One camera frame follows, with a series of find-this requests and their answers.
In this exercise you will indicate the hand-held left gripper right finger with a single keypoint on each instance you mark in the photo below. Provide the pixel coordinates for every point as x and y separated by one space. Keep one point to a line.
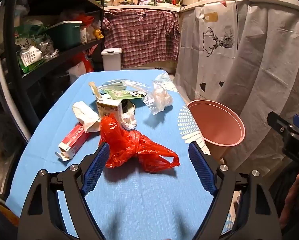
202 170

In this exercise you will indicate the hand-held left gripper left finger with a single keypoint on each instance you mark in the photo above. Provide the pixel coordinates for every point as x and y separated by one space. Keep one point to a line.
97 167

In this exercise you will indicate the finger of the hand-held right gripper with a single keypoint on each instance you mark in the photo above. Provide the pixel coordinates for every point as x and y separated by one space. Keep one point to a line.
279 125

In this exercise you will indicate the pink plastic bucket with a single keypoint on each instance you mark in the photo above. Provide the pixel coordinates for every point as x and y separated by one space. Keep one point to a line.
214 122

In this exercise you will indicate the green panda-print packet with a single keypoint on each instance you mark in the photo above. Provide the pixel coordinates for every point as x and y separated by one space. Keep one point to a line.
119 95

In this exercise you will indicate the person's right hand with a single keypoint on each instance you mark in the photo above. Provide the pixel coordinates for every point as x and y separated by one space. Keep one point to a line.
293 195

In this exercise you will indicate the red and white carton box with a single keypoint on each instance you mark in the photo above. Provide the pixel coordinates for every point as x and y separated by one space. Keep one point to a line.
73 140

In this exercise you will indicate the white crumpled paper bag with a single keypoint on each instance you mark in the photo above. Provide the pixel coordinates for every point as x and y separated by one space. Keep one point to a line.
85 115

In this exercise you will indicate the white crumpled tissue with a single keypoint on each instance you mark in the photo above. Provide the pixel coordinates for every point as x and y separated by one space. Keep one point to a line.
129 122

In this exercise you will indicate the blue tablecloth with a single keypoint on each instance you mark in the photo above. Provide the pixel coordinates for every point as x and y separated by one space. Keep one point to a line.
139 205

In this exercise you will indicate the grey curtain cloth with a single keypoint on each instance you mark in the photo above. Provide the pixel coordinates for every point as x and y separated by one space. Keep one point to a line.
264 67

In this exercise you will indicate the small milk carton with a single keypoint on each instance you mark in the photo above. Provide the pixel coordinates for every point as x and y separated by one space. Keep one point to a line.
108 108

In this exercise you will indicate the clear crumpled plastic bag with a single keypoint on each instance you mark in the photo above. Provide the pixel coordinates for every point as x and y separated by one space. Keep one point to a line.
159 97

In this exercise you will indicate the blue face mask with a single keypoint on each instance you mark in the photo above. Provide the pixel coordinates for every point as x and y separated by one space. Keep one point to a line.
113 83

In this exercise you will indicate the white deer-print cloth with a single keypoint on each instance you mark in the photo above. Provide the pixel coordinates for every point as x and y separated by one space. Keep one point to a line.
214 62

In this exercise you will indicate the clear flat plastic wrapper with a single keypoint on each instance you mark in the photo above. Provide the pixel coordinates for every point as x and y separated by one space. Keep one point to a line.
137 83

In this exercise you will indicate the red and white plastic bag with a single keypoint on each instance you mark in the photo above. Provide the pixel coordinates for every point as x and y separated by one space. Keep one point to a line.
80 67

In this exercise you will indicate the white lidded bin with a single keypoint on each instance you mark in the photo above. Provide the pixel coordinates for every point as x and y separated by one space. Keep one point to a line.
111 60

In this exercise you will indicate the beige box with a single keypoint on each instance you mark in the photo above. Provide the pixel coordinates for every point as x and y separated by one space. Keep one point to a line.
149 69

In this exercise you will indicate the clear plastic bags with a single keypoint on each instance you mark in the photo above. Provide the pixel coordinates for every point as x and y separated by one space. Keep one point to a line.
48 50

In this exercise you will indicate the green and white snack bag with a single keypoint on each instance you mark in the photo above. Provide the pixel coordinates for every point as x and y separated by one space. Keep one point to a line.
29 58

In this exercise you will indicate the white labelled jar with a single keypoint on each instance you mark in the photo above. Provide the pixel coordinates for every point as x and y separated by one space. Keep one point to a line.
83 35

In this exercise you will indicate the yellow toy figure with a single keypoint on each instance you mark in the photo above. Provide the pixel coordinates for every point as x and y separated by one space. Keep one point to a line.
99 33

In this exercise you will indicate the green storage box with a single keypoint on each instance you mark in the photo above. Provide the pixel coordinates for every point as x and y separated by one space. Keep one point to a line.
64 36

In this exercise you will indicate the red plaid shirt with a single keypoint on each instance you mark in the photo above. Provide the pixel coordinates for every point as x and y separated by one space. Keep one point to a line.
139 35

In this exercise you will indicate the green printed bag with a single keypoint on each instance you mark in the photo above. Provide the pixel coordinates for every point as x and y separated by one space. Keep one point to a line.
27 38

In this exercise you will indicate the red snack packet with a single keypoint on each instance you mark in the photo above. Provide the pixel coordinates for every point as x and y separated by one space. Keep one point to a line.
84 19

